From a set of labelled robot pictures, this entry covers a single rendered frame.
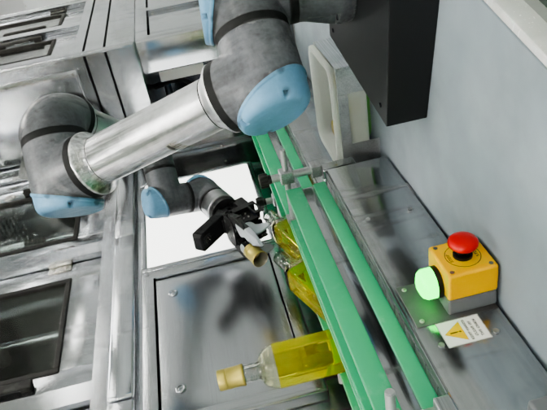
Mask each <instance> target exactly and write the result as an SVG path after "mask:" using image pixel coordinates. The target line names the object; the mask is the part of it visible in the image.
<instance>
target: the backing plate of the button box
mask: <svg viewBox="0 0 547 410"><path fill-rule="evenodd" d="M396 291H397V293H398V294H399V296H400V298H401V300H402V301H403V303H404V305H405V307H406V308H407V310H408V312H409V314H410V315H411V317H412V319H413V321H414V323H415V325H416V326H417V328H418V329H419V328H422V327H426V326H429V325H435V324H439V323H441V322H445V321H450V320H454V319H457V318H461V317H464V316H470V315H473V314H476V313H480V312H486V311H489V310H493V309H496V308H498V306H497V305H496V304H495V303H494V304H490V305H487V306H483V307H477V308H474V309H471V310H467V311H464V312H459V313H455V314H452V315H449V314H448V313H447V312H446V310H445V309H444V306H443V305H442V303H441V302H440V301H439V299H430V300H427V299H424V298H422V296H421V295H420V294H419V293H418V291H417V288H416V285H415V283H414V284H411V285H407V286H402V287H398V288H396Z"/></svg>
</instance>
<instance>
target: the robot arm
mask: <svg viewBox="0 0 547 410"><path fill-rule="evenodd" d="M199 9H200V15H201V20H202V26H203V35H204V40H205V43H206V45H208V46H217V51H218V54H219V57H218V58H216V59H214V60H213V61H211V62H209V63H207V64H205V65H204V66H203V69H202V72H201V76H200V79H198V80H197V81H195V82H193V83H191V84H189V85H187V86H185V87H183V88H181V89H180V90H178V91H176V92H174V93H172V94H170V95H168V96H166V97H165V98H162V99H161V100H159V101H157V102H154V103H152V104H151V105H150V106H148V107H145V108H143V109H142V110H140V111H137V112H136V113H134V114H132V115H131V116H128V117H126V118H124V119H123V120H118V119H116V118H114V117H111V116H109V115H107V114H104V113H102V112H101V111H97V110H95V109H94V108H93V106H92V105H91V103H90V102H88V101H87V100H85V99H83V98H80V97H78V96H76V95H74V94H67V93H55V94H48V95H46V96H43V97H41V98H39V99H38V100H37V101H35V102H33V103H32V104H31V105H30V106H29V107H28V109H27V110H26V111H25V113H24V114H23V116H22V118H21V120H20V126H19V140H20V145H21V149H22V153H23V157H24V164H25V168H26V172H27V176H28V183H29V187H30V191H31V194H30V196H31V197H32V199H33V204H34V207H35V210H36V212H37V213H38V214H39V215H41V216H44V217H50V218H67V217H75V216H85V215H89V214H93V213H95V212H99V211H101V210H103V208H104V203H105V200H104V199H103V196H104V195H107V194H110V193H111V192H112V191H113V190H114V189H115V188H116V187H117V184H118V181H119V179H120V178H122V177H125V176H127V175H129V174H130V173H132V172H135V171H137V170H139V169H141V168H143V171H144V174H145V178H146V181H147V188H146V189H144V190H143V191H142V194H141V200H142V209H143V211H144V213H145V215H146V216H147V217H148V218H151V219H158V218H167V217H170V216H177V215H181V214H186V213H192V212H202V213H203V214H204V215H205V216H206V217H207V218H208V220H207V221H205V222H204V223H203V224H202V225H201V226H200V227H199V228H197V230H195V231H194V232H193V233H192V237H193V240H194V244H195V249H196V250H199V251H206V250H207V249H208V248H209V247H210V246H211V245H212V244H213V243H214V242H215V241H216V240H218V239H219V238H220V237H221V236H222V235H223V234H224V233H226V234H227V237H228V239H229V240H230V242H231V243H232V245H233V246H234V247H235V248H236V249H237V250H238V252H239V253H240V254H241V255H242V256H243V257H244V258H246V259H247V260H248V258H247V257H246V256H245V255H244V253H243V251H244V248H245V246H246V245H248V244H249V243H251V244H252V245H253V246H258V247H259V248H261V249H262V250H263V251H264V252H266V253H267V254H268V253H270V252H271V251H272V250H273V248H274V246H273V245H272V244H263V243H262V242H261V239H262V238H264V237H266V236H268V234H267V228H268V227H269V223H263V221H262V219H261V218H260V212H262V211H264V209H263V208H262V207H261V206H259V205H258V204H257V203H255V202H254V201H253V200H252V201H250V202H248V201H247V200H245V199H244V198H243V197H240V198H237V199H234V198H233V197H232V196H231V195H229V194H228V193H227V192H226V191H224V190H223V189H222V188H221V187H220V186H219V185H218V184H217V183H216V182H215V181H214V180H212V179H211V178H208V177H206V176H205V175H201V174H198V175H194V176H193V177H191V178H189V179H188V180H187V182H184V183H179V180H178V176H177V171H176V168H175V165H174V162H173V156H172V154H173V153H175V152H177V151H179V150H181V149H183V148H185V147H187V146H190V145H192V144H194V143H196V142H198V141H200V140H202V139H204V138H206V137H209V136H211V135H213V134H214V133H217V132H219V131H221V130H222V129H228V130H229V131H231V132H234V133H239V132H243V133H245V134H246V135H249V136H260V135H264V134H267V133H268V132H274V131H276V130H279V129H281V128H283V127H285V126H287V125H288V124H290V123H291V122H292V121H294V120H296V119H297V118H298V117H299V116H300V115H301V114H302V113H303V112H304V111H305V109H306V108H307V106H308V104H309V101H310V97H311V94H310V89H309V83H308V81H307V72H306V70H305V68H304V67H303V64H302V62H301V59H300V55H299V52H298V50H297V47H296V43H295V39H294V37H293V34H292V31H291V27H290V25H291V24H297V23H300V22H312V23H323V24H342V23H346V22H349V21H352V20H353V19H354V17H355V14H356V12H357V0H199ZM254 204H255V205H256V206H258V209H256V210H255V206H254Z"/></svg>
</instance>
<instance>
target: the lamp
mask: <svg viewBox="0 0 547 410"><path fill-rule="evenodd" d="M415 285H416V288H417V291H418V293H419V294H420V295H421V296H422V298H424V299H427V300H430V299H439V298H442V297H444V282H443V279H442V276H441V274H440V271H439V269H438V268H437V267H436V266H435V265H432V266H429V267H427V268H422V269H419V270H418V271H417V273H416V274H415Z"/></svg>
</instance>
